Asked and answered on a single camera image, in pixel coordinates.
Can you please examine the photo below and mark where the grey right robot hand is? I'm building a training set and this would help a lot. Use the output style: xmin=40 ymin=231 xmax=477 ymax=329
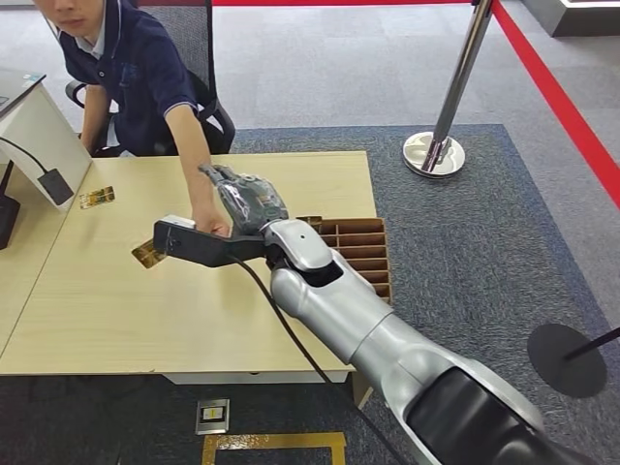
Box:
xmin=198 ymin=163 xmax=290 ymax=238

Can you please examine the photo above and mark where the person's left hand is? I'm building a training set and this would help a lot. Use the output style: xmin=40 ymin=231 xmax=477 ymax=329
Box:
xmin=191 ymin=201 xmax=232 ymax=239

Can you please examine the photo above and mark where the brown wooden card organizer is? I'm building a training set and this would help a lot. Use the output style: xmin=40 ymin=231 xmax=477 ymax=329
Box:
xmin=296 ymin=216 xmax=393 ymax=307

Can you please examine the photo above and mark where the person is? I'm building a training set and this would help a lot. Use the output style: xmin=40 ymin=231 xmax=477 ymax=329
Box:
xmin=34 ymin=0 xmax=232 ymax=238

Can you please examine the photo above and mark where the black office chair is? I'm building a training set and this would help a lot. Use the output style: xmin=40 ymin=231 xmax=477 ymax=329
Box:
xmin=65 ymin=0 xmax=237 ymax=157

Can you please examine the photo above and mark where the light wooden desk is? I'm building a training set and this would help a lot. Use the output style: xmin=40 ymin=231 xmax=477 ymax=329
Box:
xmin=0 ymin=163 xmax=83 ymax=357
xmin=0 ymin=150 xmax=401 ymax=412

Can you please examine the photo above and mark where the silver floor socket box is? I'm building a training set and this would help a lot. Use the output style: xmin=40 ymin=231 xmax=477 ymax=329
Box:
xmin=195 ymin=398 xmax=230 ymax=438

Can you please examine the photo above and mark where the white angled terminal stand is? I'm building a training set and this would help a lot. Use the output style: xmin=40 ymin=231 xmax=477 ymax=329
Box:
xmin=0 ymin=83 xmax=93 ymax=213

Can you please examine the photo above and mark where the black monitor stand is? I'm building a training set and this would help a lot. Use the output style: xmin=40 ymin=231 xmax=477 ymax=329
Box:
xmin=0 ymin=160 xmax=23 ymax=252

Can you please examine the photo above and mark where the grey laptop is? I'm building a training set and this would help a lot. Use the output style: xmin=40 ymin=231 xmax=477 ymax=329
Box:
xmin=0 ymin=68 xmax=48 ymax=121

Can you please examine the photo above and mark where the dark blue floor carpet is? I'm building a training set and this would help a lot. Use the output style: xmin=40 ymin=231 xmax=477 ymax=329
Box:
xmin=0 ymin=124 xmax=620 ymax=465

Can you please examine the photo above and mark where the red barrier belt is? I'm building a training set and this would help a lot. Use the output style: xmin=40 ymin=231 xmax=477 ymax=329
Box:
xmin=213 ymin=0 xmax=620 ymax=210

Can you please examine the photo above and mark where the black stanchion with round base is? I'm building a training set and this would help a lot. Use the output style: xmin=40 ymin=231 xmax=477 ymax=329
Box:
xmin=526 ymin=323 xmax=620 ymax=400

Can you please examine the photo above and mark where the grey platform with white edge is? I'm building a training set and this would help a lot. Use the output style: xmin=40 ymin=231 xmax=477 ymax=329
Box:
xmin=520 ymin=0 xmax=620 ymax=40

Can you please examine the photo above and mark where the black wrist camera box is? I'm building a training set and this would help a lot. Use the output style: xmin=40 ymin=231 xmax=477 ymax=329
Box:
xmin=153 ymin=214 xmax=268 ymax=269

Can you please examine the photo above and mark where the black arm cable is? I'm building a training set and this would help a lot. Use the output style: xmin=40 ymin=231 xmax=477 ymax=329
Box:
xmin=227 ymin=255 xmax=413 ymax=465

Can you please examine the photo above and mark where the black card reader with cable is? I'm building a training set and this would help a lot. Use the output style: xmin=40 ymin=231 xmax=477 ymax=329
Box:
xmin=0 ymin=136 xmax=75 ymax=207

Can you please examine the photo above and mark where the chrome stanchion post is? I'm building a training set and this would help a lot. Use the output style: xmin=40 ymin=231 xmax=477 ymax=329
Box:
xmin=403 ymin=0 xmax=496 ymax=179

